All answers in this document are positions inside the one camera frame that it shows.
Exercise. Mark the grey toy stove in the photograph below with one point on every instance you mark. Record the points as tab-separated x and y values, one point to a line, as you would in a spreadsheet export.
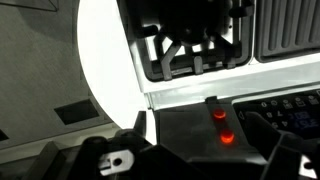
200	90

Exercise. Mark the orange button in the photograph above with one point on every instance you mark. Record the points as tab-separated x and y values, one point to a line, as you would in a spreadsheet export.
227	136
219	114

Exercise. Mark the black burner grate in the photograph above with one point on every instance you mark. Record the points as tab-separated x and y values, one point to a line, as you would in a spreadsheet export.
166	65

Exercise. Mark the black ribbed griddle plate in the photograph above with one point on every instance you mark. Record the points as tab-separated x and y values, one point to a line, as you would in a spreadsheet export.
286	30

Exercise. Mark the black keypad display panel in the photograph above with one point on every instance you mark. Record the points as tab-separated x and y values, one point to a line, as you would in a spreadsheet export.
293	115

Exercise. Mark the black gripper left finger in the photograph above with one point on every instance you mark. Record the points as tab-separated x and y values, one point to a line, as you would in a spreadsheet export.
110	156

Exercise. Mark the orange button below panel edge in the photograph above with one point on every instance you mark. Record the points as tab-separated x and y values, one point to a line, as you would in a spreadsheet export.
227	136

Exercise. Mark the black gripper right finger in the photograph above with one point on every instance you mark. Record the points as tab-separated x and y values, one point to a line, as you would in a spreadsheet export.
286	156

